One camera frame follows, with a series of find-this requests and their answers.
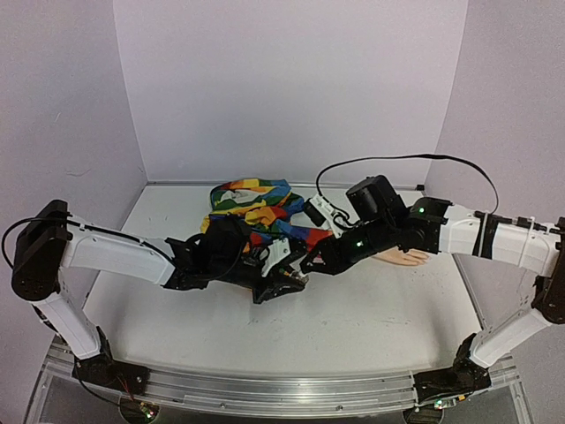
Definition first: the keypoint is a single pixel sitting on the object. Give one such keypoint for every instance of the small nail polish bottle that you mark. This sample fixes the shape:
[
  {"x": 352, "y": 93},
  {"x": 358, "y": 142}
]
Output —
[{"x": 298, "y": 277}]

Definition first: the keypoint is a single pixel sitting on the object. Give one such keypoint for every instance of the rainbow striped cloth garment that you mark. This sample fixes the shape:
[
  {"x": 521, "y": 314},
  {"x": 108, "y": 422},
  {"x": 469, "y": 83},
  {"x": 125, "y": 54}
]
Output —
[{"x": 247, "y": 216}]

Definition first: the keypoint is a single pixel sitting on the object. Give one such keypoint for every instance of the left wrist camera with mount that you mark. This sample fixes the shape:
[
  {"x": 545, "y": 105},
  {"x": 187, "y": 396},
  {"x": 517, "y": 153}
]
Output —
[{"x": 267, "y": 257}]

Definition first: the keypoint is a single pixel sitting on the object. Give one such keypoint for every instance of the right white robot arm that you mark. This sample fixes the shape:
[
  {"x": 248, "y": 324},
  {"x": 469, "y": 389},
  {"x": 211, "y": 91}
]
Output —
[{"x": 440, "y": 226}]

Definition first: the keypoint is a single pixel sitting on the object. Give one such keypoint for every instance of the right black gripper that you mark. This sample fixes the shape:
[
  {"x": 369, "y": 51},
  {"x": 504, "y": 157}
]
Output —
[{"x": 325, "y": 254}]

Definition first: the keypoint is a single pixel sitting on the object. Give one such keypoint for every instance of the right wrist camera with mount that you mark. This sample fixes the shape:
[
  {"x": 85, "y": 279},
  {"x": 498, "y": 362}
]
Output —
[{"x": 326, "y": 216}]

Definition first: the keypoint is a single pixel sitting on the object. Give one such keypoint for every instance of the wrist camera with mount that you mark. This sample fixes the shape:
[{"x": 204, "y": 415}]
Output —
[
  {"x": 326, "y": 216},
  {"x": 267, "y": 257}
]

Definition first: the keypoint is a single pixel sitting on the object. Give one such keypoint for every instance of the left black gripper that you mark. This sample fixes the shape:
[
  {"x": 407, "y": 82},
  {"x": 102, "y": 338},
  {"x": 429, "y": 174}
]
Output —
[{"x": 272, "y": 288}]

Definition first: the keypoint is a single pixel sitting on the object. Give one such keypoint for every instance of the mannequin hand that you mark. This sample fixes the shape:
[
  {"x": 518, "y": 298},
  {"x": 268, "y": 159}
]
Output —
[{"x": 412, "y": 258}]

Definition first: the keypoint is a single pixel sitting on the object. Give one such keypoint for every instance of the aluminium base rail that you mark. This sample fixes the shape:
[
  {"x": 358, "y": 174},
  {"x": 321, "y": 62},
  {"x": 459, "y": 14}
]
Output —
[{"x": 268, "y": 396}]

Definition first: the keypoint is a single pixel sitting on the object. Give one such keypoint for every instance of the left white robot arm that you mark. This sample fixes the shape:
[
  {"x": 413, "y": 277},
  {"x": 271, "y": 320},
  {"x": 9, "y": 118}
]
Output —
[{"x": 55, "y": 240}]

